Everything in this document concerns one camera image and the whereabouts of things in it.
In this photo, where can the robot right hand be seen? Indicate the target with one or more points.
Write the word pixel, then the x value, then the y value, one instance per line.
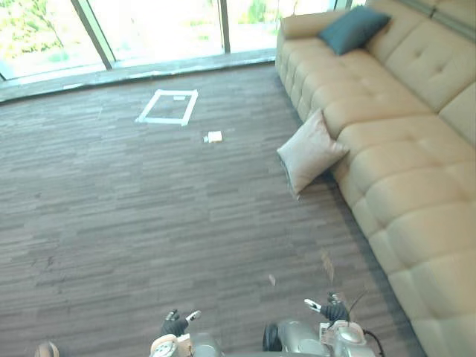
pixel 334 309

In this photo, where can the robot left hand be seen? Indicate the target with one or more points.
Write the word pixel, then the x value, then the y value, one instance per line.
pixel 173 326

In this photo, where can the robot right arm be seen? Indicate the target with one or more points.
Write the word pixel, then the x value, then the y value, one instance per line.
pixel 327 336

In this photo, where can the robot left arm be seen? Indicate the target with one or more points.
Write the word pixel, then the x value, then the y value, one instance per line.
pixel 175 346

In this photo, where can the brown rounded object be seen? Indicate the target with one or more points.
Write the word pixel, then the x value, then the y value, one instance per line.
pixel 46 350

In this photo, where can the light pink cushion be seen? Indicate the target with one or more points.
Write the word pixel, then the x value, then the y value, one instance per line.
pixel 310 154

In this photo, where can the beige tufted leather sofa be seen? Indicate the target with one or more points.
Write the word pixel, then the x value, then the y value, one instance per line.
pixel 386 156

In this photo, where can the small white paper scrap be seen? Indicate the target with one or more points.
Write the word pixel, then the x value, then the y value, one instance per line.
pixel 213 137

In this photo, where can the white tape floor rectangle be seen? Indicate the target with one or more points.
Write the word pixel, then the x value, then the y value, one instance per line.
pixel 148 117

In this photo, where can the small paper inside tape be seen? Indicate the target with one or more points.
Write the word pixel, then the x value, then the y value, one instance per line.
pixel 178 98

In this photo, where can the dark teal cushion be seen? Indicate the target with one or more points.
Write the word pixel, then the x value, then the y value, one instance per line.
pixel 351 29

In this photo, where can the window frame with mullions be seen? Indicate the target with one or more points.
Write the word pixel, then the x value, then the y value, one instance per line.
pixel 93 33

